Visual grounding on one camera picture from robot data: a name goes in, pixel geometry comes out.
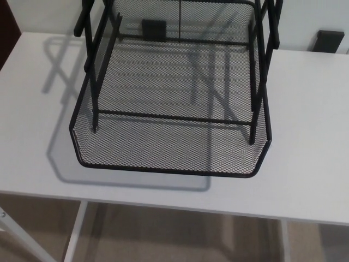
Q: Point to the dark brown wooden panel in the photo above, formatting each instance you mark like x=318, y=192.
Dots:
x=7, y=30

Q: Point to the white cabinet with doors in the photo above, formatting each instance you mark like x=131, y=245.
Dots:
x=41, y=13

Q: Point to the black mesh file tray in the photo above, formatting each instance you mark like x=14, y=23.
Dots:
x=163, y=152
x=212, y=19

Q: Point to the white metal-frame desk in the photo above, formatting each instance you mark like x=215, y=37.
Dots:
x=41, y=169

